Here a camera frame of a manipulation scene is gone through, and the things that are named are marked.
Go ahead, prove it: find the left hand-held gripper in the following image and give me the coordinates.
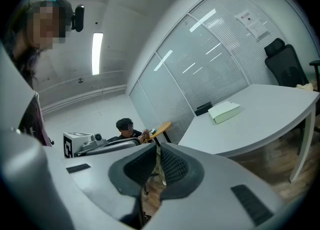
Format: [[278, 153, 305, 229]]
[[62, 131, 142, 160]]

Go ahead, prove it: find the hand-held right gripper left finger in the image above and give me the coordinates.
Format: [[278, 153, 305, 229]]
[[44, 143, 158, 230]]

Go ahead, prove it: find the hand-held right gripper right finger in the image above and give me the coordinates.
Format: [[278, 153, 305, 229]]
[[144, 142, 286, 230]]

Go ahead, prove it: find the light green mat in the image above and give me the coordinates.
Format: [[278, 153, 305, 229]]
[[207, 100, 245, 126]]

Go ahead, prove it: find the black office chair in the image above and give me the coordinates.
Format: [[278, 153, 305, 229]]
[[309, 59, 320, 93], [264, 37, 320, 135], [143, 172, 161, 197]]

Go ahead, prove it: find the round orange side table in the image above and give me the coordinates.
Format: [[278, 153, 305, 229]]
[[146, 121, 174, 145]]

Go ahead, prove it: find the person's pink garment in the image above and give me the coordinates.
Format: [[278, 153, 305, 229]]
[[34, 90, 54, 148]]

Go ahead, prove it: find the black box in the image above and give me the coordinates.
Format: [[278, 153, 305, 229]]
[[194, 101, 214, 117]]

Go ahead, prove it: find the grey table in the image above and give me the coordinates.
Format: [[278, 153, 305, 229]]
[[178, 83, 320, 184]]

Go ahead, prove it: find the person's black shirt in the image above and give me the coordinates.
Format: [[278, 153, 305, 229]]
[[18, 95, 44, 140]]

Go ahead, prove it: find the long ceiling light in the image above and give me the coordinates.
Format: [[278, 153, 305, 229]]
[[91, 32, 104, 76]]

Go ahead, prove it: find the person's head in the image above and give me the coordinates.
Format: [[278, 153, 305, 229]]
[[25, 0, 73, 50]]

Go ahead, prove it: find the beige cloth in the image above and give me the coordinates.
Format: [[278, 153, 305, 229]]
[[295, 82, 315, 92]]

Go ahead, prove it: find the paper notice sheet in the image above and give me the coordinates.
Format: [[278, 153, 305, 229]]
[[234, 11, 272, 41]]

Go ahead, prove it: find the black head-worn camera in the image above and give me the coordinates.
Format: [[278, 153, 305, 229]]
[[70, 4, 86, 33]]

